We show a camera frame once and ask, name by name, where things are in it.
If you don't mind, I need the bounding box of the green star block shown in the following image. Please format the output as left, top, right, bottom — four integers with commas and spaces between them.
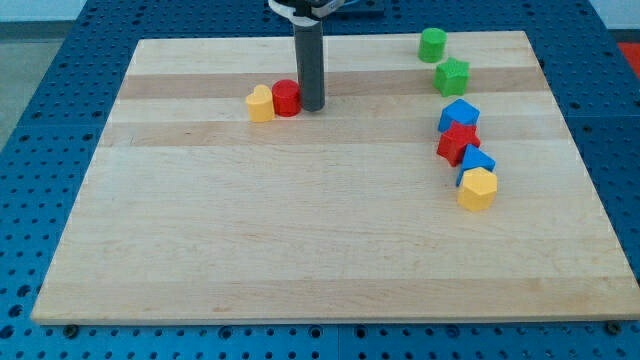
433, 57, 470, 97

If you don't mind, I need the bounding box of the red cylinder block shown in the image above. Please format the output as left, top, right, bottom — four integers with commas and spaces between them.
271, 79, 301, 117

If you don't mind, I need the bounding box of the blue triangle block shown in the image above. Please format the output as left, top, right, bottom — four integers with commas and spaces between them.
456, 144, 496, 186

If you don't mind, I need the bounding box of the red star block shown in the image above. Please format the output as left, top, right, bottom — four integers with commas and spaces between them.
436, 121, 481, 167

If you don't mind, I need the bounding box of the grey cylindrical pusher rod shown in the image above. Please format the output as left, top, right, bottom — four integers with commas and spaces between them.
294, 22, 325, 112

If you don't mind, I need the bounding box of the yellow heart block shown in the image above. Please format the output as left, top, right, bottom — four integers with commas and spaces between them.
245, 84, 275, 123

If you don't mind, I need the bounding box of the yellow hexagon block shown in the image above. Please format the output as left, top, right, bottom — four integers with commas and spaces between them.
457, 167, 498, 212

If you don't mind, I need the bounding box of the green cylinder block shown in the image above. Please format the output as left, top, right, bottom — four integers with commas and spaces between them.
418, 28, 447, 63

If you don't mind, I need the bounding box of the blue cube block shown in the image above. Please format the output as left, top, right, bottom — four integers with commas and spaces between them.
438, 98, 480, 133

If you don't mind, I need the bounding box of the light wooden board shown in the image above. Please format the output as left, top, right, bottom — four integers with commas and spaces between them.
31, 31, 639, 325

